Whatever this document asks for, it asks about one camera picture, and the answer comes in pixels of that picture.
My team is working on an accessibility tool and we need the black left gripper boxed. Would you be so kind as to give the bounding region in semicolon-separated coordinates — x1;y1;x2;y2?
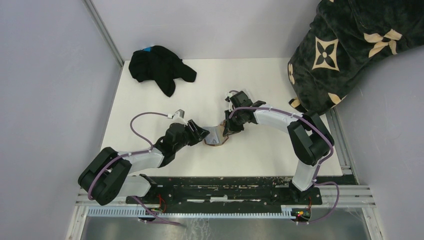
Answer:
173;119;210;152

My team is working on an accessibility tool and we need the brown leather card holder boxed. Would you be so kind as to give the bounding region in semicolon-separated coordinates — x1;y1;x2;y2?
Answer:
203;122;229;147

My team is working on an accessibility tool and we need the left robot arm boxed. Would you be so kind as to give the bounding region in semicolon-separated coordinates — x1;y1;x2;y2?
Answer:
77;120;210;206

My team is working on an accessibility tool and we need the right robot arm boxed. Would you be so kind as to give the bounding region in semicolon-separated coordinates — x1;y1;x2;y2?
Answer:
222;90;334;204

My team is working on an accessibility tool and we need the black cloth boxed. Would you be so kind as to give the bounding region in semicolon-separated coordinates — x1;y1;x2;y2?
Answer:
128;45;197;97

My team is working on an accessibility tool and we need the black patterned blanket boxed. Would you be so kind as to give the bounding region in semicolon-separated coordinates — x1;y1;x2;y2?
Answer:
287;0;424;115

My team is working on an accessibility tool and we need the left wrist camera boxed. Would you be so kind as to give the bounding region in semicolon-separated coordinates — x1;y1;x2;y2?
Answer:
172;109;185;121

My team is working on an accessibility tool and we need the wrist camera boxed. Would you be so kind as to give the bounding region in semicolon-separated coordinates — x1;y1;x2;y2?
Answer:
224;92;234;102
172;109;185;121

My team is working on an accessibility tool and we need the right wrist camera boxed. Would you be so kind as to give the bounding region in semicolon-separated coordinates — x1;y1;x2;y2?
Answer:
224;92;234;102

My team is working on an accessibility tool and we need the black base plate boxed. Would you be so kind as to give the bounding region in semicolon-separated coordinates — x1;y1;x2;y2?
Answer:
139;176;334;214

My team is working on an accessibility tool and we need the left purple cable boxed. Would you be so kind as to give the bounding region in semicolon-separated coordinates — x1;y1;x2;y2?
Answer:
87;112;185;227

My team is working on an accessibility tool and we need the purple cable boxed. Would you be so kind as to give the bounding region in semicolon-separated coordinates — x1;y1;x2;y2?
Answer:
226;90;341;226
87;112;185;227

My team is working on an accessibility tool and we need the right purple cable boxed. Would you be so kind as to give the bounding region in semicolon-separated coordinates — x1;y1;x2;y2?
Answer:
226;90;341;226

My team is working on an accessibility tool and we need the aluminium rail frame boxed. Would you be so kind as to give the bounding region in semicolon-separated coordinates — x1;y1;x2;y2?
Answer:
66;105;383;240

